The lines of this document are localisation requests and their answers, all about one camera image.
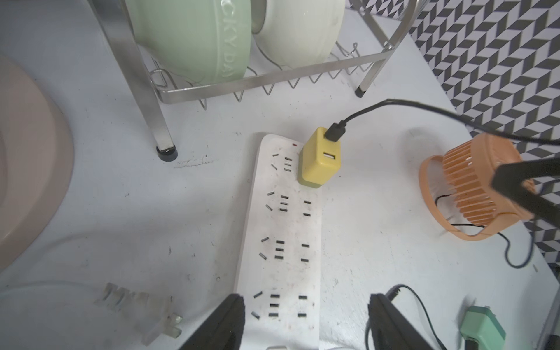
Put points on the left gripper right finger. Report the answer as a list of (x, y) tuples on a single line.
[(390, 329)]

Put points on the metal dish rack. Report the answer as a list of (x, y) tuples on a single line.
[(115, 23)]

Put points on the orange small fan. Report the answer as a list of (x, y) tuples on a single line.
[(468, 170)]

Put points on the white power strip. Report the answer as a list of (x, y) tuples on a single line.
[(279, 271)]

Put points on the yellow USB charger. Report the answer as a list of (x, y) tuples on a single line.
[(319, 160)]

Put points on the green plug adapter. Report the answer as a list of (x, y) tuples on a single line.
[(481, 330)]

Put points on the white bowl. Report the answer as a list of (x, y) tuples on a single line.
[(297, 33)]

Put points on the beige desk fan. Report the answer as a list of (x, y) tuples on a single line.
[(37, 160)]

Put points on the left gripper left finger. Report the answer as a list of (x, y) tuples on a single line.
[(223, 329)]

